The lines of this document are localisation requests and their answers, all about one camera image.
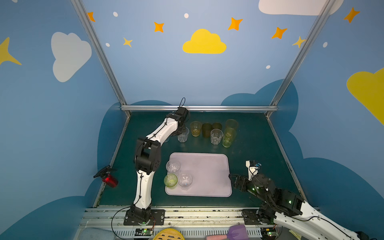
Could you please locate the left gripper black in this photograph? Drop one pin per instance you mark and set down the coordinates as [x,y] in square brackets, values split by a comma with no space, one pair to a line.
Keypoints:
[181,129]

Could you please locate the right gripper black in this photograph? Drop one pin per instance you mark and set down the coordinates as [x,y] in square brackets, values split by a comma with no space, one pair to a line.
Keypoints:
[243,182]

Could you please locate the pink plastic tray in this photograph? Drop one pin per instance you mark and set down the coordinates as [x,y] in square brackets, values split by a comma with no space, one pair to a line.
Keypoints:
[210,175]

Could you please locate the clear faceted glass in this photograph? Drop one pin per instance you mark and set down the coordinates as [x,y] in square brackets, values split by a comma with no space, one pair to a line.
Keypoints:
[183,136]
[185,180]
[173,167]
[216,136]

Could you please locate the small green cup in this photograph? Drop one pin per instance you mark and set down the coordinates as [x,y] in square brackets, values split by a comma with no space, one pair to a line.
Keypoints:
[171,181]

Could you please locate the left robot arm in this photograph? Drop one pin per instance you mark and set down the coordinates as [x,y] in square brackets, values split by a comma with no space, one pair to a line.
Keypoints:
[148,155]

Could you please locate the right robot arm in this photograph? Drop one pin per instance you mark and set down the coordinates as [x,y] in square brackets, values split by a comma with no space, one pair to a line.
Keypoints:
[289,210]

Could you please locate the yellow transparent cup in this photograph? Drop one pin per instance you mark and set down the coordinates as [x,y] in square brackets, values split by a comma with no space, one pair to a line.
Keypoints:
[196,128]

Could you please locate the clear faceted glass back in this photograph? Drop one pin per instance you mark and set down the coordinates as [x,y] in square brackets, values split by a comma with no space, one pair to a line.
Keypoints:
[183,136]

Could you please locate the brown textured cup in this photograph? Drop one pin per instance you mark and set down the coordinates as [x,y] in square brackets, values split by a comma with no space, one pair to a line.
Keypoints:
[206,130]
[217,125]

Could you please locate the brown textured cup rear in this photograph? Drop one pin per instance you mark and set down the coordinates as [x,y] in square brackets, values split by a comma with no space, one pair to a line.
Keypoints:
[217,125]

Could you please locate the tall green cup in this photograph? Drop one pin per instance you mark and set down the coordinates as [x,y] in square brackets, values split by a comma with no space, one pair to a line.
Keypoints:
[229,137]

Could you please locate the purple toy shovel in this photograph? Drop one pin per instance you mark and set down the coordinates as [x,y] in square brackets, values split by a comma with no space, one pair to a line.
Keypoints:
[238,232]

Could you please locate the tall yellow cup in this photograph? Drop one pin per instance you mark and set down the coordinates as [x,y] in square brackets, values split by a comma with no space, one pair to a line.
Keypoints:
[231,124]

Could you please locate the yellow snack packet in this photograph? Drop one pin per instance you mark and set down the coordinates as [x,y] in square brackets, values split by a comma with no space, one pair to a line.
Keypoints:
[296,235]

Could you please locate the yellow round lid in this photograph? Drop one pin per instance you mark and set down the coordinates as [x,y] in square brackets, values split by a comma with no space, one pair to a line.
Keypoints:
[169,234]

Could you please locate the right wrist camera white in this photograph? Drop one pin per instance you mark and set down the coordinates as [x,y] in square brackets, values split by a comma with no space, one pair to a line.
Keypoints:
[253,169]

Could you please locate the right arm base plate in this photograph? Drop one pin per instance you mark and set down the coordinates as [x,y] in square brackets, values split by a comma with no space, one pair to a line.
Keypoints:
[258,216]

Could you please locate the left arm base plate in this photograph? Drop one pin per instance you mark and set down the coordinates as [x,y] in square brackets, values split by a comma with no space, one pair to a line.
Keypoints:
[142,217]

